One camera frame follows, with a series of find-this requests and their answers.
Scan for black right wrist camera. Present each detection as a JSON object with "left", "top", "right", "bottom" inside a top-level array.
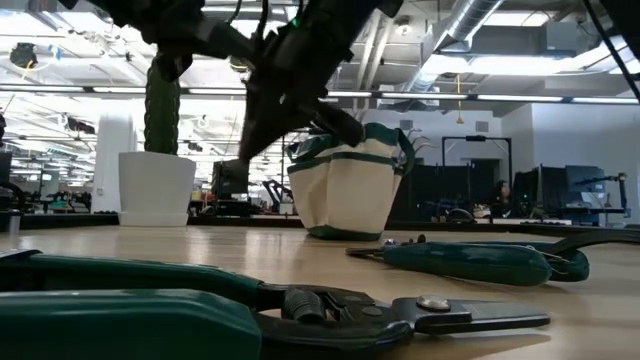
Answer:
[{"left": 312, "top": 102, "right": 366, "bottom": 149}]

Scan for black ceiling device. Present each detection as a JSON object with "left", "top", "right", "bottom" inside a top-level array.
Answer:
[{"left": 8, "top": 42, "right": 40, "bottom": 70}]

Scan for black background monitor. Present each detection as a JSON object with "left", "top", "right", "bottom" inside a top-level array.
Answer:
[{"left": 212, "top": 159, "right": 250, "bottom": 197}]

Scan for black gantry frame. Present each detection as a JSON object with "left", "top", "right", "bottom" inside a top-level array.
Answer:
[{"left": 441, "top": 134, "right": 514, "bottom": 221}]

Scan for white plant pot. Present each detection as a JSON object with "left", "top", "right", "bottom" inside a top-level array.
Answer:
[{"left": 118, "top": 151, "right": 197, "bottom": 228}]

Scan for green straight-blade garden shears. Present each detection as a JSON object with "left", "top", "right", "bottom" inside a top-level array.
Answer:
[{"left": 0, "top": 248, "right": 551, "bottom": 360}]

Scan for beige green gardening bag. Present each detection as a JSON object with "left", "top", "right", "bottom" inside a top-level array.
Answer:
[{"left": 286, "top": 122, "right": 417, "bottom": 242}]

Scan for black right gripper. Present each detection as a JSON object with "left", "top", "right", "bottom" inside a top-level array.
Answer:
[{"left": 238, "top": 47, "right": 326, "bottom": 162}]

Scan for black partition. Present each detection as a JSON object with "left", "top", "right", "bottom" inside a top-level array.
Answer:
[{"left": 394, "top": 157, "right": 501, "bottom": 224}]

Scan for green pruning shears with strap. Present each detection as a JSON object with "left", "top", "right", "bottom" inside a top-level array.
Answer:
[{"left": 344, "top": 228, "right": 640, "bottom": 289}]

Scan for black aluminium table frame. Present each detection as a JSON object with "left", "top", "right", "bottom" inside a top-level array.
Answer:
[{"left": 0, "top": 212, "right": 640, "bottom": 246}]

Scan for dark background monitor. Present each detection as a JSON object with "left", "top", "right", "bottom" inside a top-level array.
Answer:
[
  {"left": 513, "top": 167, "right": 567, "bottom": 217},
  {"left": 565, "top": 164, "right": 607, "bottom": 206}
]

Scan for grey metal cylinder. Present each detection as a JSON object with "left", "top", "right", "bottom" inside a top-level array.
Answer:
[{"left": 6, "top": 209, "right": 23, "bottom": 237}]

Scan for yellow hanging cord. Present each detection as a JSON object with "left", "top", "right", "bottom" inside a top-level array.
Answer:
[{"left": 453, "top": 73, "right": 465, "bottom": 126}]

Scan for person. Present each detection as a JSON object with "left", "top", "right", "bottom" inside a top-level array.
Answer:
[{"left": 492, "top": 180, "right": 514, "bottom": 216}]

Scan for green cactus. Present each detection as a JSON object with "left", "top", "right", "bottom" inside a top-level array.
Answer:
[{"left": 143, "top": 54, "right": 182, "bottom": 156}]

